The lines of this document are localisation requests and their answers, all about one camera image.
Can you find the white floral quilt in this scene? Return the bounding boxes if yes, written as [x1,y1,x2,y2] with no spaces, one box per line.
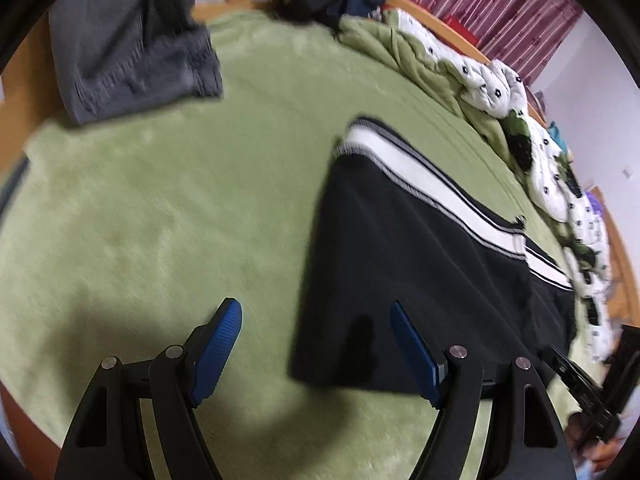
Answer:
[382,8,614,363]

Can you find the green fleece bed blanket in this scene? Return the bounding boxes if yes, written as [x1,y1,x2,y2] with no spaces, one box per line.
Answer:
[1,12,562,479]

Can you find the black pants with white stripe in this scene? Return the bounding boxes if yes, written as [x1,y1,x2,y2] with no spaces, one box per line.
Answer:
[291,116,576,394]

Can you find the grey pants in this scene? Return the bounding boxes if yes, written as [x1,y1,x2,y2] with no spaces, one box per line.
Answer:
[49,0,222,125]

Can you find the teal patterned pillow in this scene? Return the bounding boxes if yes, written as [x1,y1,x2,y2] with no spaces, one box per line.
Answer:
[547,122,570,155]

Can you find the purple cloth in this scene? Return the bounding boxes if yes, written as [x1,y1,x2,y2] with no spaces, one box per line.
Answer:
[586,190,605,218]

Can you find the person's right hand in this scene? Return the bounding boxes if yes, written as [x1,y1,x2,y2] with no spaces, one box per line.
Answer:
[564,412,625,479]

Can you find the red box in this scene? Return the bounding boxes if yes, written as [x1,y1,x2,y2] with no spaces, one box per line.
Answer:
[444,15,478,47]

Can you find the maroon patterned curtain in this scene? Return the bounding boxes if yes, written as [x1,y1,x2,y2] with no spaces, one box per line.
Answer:
[410,0,584,84]

